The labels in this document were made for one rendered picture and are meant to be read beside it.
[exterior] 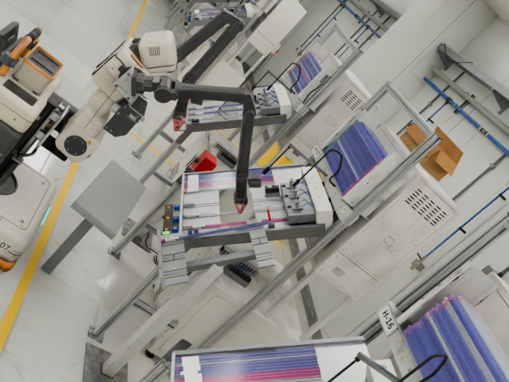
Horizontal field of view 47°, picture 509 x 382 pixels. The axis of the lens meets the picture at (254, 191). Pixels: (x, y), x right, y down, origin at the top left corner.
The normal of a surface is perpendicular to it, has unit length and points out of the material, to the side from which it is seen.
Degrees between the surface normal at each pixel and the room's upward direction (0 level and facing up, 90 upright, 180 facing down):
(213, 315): 90
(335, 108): 90
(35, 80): 92
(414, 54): 90
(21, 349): 0
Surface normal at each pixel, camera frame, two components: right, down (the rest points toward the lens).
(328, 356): -0.03, -0.88
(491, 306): -0.73, -0.57
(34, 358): 0.68, -0.67
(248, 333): 0.08, 0.48
